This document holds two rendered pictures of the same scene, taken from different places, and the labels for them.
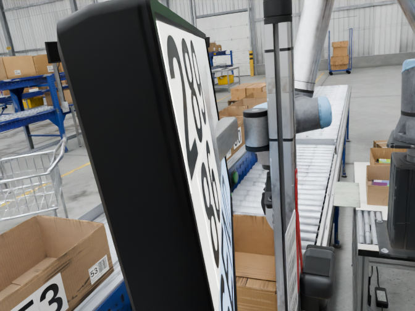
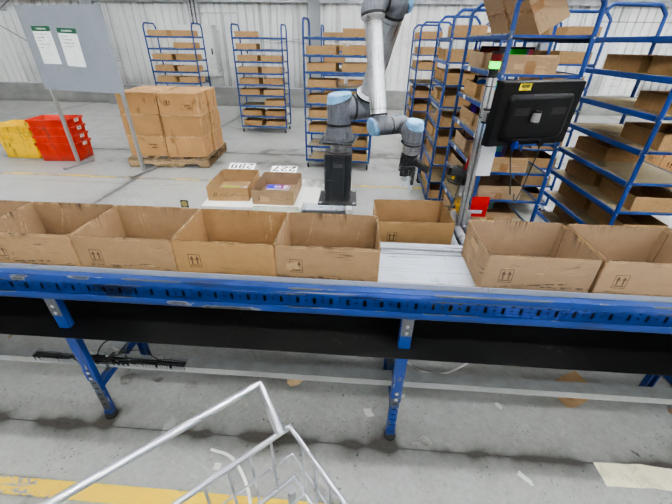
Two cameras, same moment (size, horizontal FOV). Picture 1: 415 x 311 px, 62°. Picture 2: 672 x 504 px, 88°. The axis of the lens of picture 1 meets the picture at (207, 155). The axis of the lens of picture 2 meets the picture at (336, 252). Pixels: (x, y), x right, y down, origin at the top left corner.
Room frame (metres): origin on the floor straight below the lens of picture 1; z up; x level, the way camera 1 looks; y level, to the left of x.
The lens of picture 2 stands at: (1.96, 1.39, 1.69)
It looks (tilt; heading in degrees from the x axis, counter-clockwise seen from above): 31 degrees down; 249
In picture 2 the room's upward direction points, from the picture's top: 1 degrees clockwise
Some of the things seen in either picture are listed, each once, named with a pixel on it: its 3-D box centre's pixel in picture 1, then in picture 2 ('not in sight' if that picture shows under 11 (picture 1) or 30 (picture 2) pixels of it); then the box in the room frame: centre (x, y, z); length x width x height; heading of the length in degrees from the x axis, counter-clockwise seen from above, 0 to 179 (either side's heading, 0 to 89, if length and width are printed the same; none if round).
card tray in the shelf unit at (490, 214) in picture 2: not in sight; (484, 207); (-0.03, -0.57, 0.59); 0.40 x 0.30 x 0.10; 63
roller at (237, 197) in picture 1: (274, 202); not in sight; (1.65, -0.32, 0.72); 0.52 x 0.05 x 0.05; 66
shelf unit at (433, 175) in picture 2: not in sight; (452, 115); (-0.78, -2.11, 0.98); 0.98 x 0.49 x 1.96; 63
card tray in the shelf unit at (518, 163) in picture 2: not in sight; (496, 156); (-0.03, -0.57, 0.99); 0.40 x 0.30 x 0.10; 62
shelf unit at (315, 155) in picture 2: not in sight; (340, 98); (-0.03, -3.75, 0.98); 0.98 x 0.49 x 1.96; 153
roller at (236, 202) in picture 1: (271, 207); not in sight; (1.59, -0.30, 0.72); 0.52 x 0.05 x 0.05; 66
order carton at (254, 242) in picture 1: (243, 266); (409, 224); (0.97, -0.08, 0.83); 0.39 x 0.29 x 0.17; 158
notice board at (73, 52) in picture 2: not in sight; (87, 95); (3.32, -4.62, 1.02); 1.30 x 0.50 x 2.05; 144
